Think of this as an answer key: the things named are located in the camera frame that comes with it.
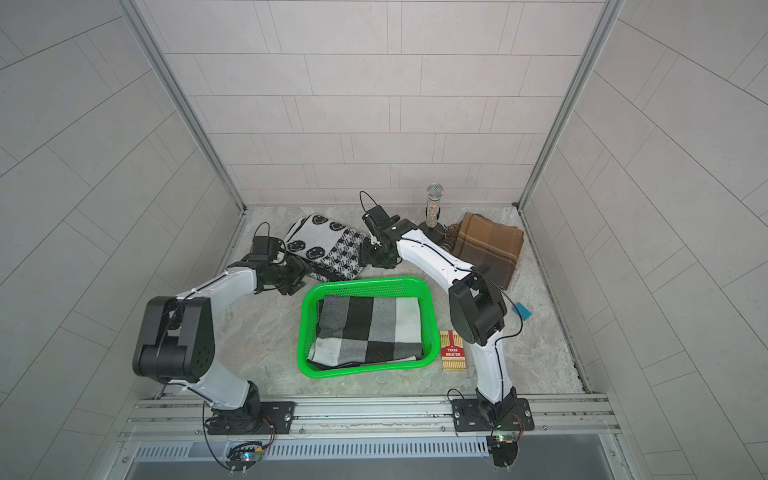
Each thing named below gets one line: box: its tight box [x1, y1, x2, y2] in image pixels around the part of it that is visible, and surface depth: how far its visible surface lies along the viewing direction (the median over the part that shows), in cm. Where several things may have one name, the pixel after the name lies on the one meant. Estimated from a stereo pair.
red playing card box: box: [440, 330, 467, 371], surface depth 81 cm
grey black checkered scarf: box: [307, 296, 424, 369], surface depth 84 cm
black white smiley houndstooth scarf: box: [282, 214, 366, 280], surface depth 101 cm
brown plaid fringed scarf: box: [440, 213, 524, 291], surface depth 105 cm
